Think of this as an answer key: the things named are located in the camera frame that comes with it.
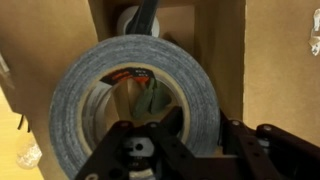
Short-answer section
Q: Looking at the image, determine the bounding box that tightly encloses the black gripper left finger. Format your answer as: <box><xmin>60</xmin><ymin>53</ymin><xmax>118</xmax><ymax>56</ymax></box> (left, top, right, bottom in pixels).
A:
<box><xmin>75</xmin><ymin>121</ymin><xmax>156</xmax><ymax>180</ymax></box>

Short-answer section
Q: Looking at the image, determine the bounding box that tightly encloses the black duct tape roll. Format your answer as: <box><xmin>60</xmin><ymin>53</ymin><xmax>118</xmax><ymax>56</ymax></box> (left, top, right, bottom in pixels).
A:
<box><xmin>49</xmin><ymin>35</ymin><xmax>220</xmax><ymax>179</ymax></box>

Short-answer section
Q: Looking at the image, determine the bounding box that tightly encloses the open cardboard snack box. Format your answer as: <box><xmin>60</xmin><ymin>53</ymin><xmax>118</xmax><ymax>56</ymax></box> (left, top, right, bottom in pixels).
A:
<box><xmin>0</xmin><ymin>0</ymin><xmax>320</xmax><ymax>180</ymax></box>

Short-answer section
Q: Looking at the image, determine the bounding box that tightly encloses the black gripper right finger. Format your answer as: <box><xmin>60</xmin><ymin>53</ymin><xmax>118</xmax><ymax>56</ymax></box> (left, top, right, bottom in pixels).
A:
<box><xmin>147</xmin><ymin>107</ymin><xmax>320</xmax><ymax>180</ymax></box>

